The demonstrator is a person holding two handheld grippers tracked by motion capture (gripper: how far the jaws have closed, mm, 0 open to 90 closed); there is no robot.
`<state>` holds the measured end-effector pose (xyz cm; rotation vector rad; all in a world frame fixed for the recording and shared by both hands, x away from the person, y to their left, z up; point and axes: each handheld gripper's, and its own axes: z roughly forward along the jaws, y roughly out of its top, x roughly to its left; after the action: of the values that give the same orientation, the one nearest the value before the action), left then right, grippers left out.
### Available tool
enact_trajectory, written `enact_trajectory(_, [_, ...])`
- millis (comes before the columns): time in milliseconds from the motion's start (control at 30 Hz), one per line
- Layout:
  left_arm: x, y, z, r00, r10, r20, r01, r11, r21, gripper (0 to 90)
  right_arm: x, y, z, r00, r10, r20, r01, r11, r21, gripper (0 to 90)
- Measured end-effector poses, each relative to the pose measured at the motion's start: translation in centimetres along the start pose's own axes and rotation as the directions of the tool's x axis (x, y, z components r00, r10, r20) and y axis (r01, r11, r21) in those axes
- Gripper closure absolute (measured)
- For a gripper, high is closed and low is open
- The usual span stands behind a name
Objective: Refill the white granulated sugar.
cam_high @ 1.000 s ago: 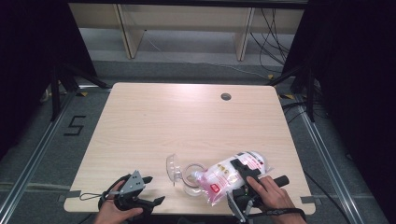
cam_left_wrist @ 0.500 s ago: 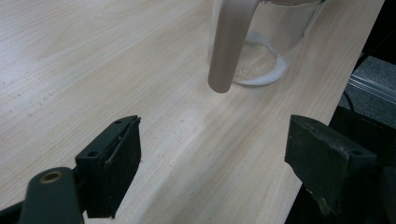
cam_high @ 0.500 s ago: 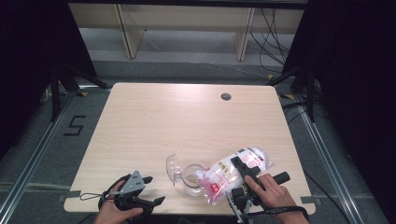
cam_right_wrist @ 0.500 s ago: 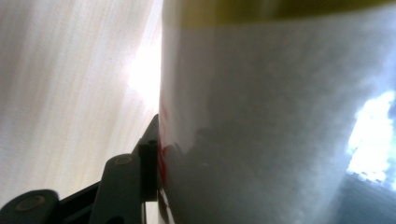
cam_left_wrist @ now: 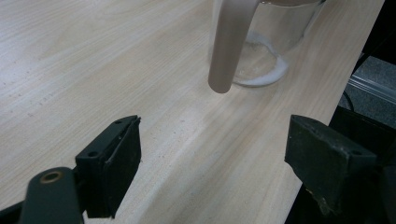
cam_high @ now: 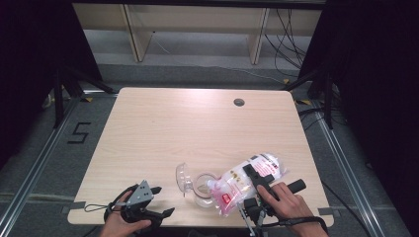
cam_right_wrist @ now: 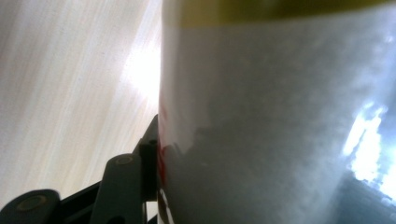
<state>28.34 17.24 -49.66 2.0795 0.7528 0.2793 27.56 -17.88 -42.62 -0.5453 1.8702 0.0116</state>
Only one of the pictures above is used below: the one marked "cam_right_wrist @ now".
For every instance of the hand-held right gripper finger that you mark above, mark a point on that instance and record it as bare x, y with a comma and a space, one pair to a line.
148, 168

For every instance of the white bottle with yellow cap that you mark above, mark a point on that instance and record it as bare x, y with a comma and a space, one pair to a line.
249, 93

